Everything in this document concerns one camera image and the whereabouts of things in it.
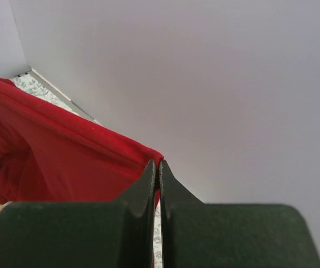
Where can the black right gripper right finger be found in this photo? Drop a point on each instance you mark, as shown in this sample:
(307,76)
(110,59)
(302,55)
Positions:
(197,234)

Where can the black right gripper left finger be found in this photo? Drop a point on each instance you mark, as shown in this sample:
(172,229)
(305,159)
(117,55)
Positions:
(107,234)

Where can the dark red t-shirt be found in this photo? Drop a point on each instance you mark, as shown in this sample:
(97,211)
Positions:
(48,154)

